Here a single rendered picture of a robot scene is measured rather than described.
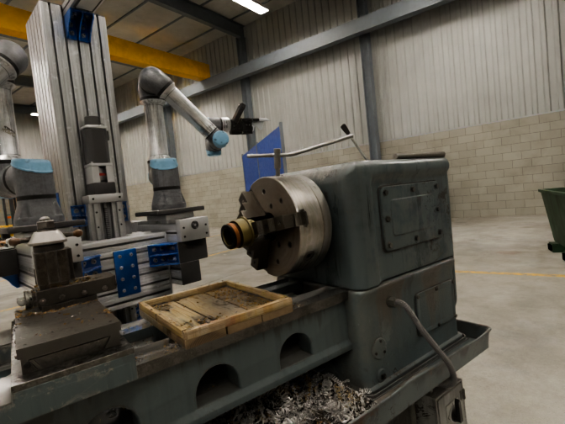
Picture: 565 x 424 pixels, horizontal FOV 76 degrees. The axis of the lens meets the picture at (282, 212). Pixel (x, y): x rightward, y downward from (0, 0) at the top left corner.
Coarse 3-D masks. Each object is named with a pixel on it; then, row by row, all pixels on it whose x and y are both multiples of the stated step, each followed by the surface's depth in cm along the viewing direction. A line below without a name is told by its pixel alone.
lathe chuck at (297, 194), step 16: (272, 176) 112; (288, 176) 113; (256, 192) 117; (272, 192) 110; (288, 192) 104; (304, 192) 107; (272, 208) 111; (288, 208) 104; (304, 208) 103; (320, 224) 106; (288, 240) 106; (304, 240) 102; (320, 240) 106; (272, 256) 114; (288, 256) 107; (304, 256) 105; (272, 272) 115; (288, 272) 108
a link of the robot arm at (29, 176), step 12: (12, 168) 122; (24, 168) 121; (36, 168) 122; (48, 168) 126; (12, 180) 122; (24, 180) 121; (36, 180) 122; (48, 180) 125; (12, 192) 126; (24, 192) 121; (36, 192) 122; (48, 192) 125
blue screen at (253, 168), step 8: (280, 128) 598; (272, 136) 653; (280, 136) 601; (256, 144) 791; (264, 144) 722; (272, 144) 659; (280, 144) 611; (248, 152) 896; (256, 152) 794; (264, 152) 731; (272, 152) 666; (248, 160) 907; (256, 160) 810; (264, 160) 738; (272, 160) 672; (248, 168) 921; (256, 168) 820; (264, 168) 747; (272, 168) 680; (248, 176) 933; (256, 176) 830; (264, 176) 755; (248, 184) 947
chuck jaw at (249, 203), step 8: (248, 192) 118; (240, 200) 117; (248, 200) 115; (256, 200) 117; (240, 208) 114; (248, 208) 113; (256, 208) 114; (240, 216) 111; (248, 216) 110; (256, 216) 112; (264, 216) 114
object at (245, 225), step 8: (232, 224) 104; (240, 224) 104; (248, 224) 105; (224, 232) 107; (232, 232) 102; (240, 232) 103; (248, 232) 104; (224, 240) 107; (232, 240) 108; (240, 240) 104; (248, 240) 105; (232, 248) 104
